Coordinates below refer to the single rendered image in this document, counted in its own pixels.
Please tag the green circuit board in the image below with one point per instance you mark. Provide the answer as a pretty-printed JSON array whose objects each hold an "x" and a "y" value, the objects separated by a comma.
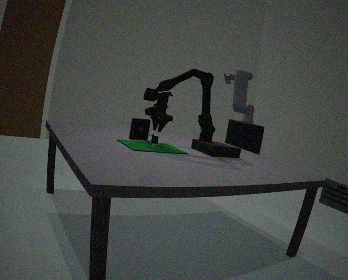
[{"x": 144, "y": 146}]

